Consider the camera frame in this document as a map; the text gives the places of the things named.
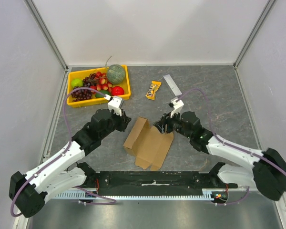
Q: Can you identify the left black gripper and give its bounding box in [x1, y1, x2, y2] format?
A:
[100, 108, 132, 139]

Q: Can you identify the cardboard box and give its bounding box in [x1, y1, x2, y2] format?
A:
[123, 117, 174, 171]

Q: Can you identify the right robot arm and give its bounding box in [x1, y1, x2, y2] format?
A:
[153, 111, 286, 201]

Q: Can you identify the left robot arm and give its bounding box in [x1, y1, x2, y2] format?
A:
[9, 109, 131, 218]

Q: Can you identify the clear plastic stick box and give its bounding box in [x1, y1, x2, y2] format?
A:
[163, 74, 182, 97]

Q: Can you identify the red tomato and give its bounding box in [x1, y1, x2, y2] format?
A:
[111, 86, 124, 96]

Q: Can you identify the yellow candy bag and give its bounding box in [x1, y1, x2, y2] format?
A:
[145, 81, 162, 100]

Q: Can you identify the red cherry bunch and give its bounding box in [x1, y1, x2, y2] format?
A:
[82, 72, 112, 94]

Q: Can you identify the dark purple grape bunch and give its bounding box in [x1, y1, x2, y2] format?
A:
[71, 87, 92, 102]

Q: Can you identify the green netted melon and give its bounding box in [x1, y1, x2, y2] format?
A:
[107, 64, 126, 84]

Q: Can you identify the green apple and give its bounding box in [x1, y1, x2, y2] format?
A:
[71, 79, 83, 88]

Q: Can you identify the yellow plastic bin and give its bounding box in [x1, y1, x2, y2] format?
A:
[66, 64, 131, 108]

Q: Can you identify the white tape strip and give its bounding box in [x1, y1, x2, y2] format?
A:
[141, 180, 170, 187]

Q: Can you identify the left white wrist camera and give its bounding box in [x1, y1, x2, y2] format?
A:
[104, 95, 123, 116]

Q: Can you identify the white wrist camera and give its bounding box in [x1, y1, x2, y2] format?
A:
[169, 97, 184, 118]
[104, 95, 123, 116]

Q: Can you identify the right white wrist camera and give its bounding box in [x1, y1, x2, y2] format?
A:
[169, 97, 184, 118]

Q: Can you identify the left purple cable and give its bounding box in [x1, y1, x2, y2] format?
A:
[10, 87, 117, 217]

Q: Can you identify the purple cable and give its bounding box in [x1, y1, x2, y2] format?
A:
[10, 87, 117, 217]
[178, 88, 286, 207]

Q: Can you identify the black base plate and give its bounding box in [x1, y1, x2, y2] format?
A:
[80, 171, 238, 197]

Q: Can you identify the grey slotted cable duct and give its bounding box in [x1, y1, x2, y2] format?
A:
[53, 189, 218, 201]

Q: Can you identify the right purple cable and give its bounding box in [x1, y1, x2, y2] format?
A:
[178, 88, 286, 207]

